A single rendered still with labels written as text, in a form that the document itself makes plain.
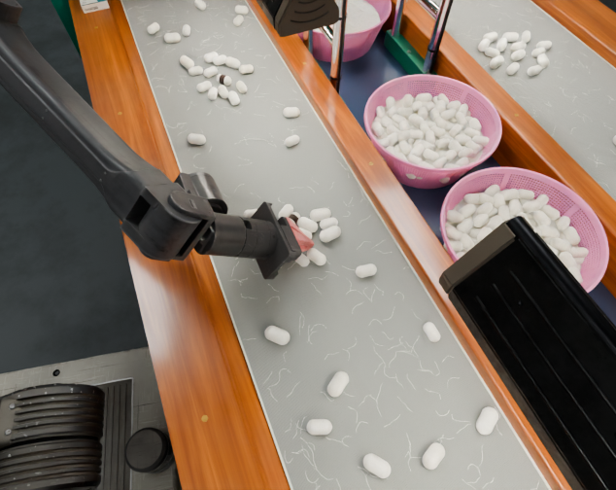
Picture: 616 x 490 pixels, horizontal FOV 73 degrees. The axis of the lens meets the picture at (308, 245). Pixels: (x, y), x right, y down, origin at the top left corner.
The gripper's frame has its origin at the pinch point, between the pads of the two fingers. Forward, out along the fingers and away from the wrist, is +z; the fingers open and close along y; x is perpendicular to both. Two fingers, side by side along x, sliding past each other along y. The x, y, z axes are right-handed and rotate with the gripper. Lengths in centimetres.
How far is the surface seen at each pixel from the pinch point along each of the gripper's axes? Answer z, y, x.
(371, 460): -3.6, -31.9, 3.5
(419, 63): 37, 38, -26
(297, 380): -5.9, -18.8, 7.9
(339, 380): -3.3, -21.5, 3.0
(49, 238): -5, 83, 104
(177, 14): -2, 76, 3
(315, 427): -7.3, -25.6, 6.7
